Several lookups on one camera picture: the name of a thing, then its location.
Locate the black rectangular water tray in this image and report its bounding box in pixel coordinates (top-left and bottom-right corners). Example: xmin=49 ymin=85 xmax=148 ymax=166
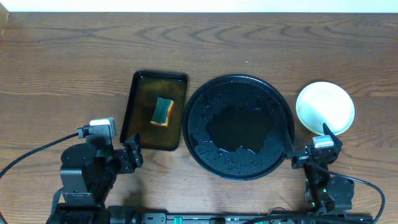
xmin=119 ymin=70 xmax=188 ymax=151

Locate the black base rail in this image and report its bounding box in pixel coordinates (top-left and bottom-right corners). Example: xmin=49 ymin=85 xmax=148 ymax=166
xmin=138 ymin=207 xmax=374 ymax=224

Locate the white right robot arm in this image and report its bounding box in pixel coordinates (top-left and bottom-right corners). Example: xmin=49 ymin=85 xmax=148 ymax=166
xmin=284 ymin=123 xmax=354 ymax=217

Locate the green and orange sponge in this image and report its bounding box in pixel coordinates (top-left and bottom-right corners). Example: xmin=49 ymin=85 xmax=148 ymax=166
xmin=150 ymin=97 xmax=174 ymax=127

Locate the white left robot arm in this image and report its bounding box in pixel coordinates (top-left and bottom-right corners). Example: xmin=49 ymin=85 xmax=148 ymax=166
xmin=47 ymin=133 xmax=143 ymax=224

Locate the light green plate front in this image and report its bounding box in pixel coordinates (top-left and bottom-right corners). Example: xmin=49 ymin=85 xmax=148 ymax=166
xmin=295 ymin=82 xmax=355 ymax=135

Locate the black round tray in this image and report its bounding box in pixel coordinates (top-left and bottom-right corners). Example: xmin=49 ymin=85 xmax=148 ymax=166
xmin=182 ymin=75 xmax=295 ymax=180

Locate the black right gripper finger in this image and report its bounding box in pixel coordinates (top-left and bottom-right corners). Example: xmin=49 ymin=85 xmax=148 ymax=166
xmin=284 ymin=126 xmax=294 ymax=159
xmin=322 ymin=123 xmax=339 ymax=143

